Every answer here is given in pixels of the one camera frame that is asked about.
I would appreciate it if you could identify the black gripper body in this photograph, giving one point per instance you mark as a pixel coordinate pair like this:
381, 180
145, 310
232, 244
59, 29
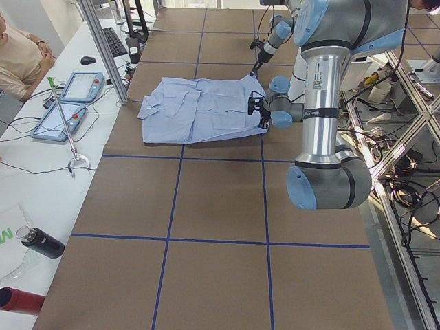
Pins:
264, 115
260, 58

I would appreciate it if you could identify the light blue striped shirt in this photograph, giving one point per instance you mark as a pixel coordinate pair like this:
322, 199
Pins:
183, 111

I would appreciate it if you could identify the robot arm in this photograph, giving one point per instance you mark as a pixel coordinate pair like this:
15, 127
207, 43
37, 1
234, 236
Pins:
280, 30
327, 174

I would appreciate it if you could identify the black keyboard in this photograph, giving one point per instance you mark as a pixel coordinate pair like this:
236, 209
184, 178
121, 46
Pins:
115, 44

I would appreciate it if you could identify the black computer mouse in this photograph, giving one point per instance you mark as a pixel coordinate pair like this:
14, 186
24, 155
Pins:
87, 60

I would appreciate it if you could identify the far blue teach pendant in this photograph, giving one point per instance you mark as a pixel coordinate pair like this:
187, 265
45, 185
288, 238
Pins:
83, 87

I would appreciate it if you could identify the blue teach pendant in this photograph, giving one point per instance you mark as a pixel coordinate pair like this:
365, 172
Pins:
83, 87
50, 126

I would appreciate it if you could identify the grabber reach tool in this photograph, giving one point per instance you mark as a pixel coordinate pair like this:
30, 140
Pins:
77, 157

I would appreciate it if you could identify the near blue teach pendant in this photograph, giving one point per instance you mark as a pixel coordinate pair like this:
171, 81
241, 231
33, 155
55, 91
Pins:
50, 126

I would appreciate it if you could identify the seated person beige shirt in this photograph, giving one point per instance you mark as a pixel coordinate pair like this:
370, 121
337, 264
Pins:
25, 60

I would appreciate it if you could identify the black water bottle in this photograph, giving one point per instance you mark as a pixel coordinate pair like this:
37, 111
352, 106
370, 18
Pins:
40, 241

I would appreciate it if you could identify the red bottle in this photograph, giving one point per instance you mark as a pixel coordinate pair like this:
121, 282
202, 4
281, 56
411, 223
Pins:
19, 301

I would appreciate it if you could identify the grey aluminium frame post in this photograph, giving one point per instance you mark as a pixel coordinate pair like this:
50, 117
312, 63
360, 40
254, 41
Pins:
87, 8

